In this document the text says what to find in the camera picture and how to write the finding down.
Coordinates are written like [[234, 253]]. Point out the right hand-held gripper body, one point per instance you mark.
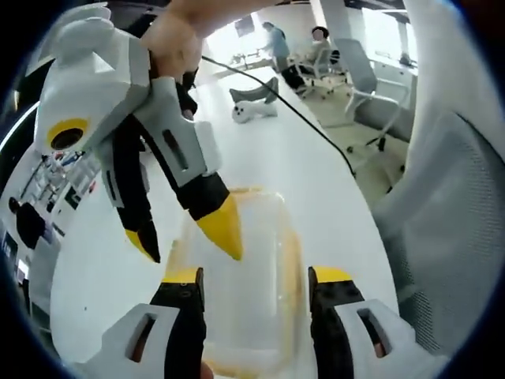
[[90, 79]]

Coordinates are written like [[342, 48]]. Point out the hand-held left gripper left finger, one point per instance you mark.
[[158, 323]]

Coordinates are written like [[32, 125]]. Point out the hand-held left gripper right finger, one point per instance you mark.
[[347, 327]]

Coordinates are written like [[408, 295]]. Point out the clear box with yellow buckles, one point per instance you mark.
[[244, 308]]

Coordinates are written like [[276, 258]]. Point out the person's left hand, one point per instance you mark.
[[206, 373]]

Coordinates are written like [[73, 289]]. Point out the person's right hand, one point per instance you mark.
[[173, 39]]

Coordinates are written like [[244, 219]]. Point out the white display shelving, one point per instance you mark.
[[79, 173]]

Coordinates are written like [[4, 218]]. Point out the white device with black dots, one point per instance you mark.
[[252, 110]]

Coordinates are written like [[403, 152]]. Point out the grey curved holder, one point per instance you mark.
[[240, 94]]

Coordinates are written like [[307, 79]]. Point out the grey mesh office chair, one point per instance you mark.
[[442, 205]]

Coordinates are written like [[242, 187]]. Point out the dark wall screen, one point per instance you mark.
[[242, 25]]

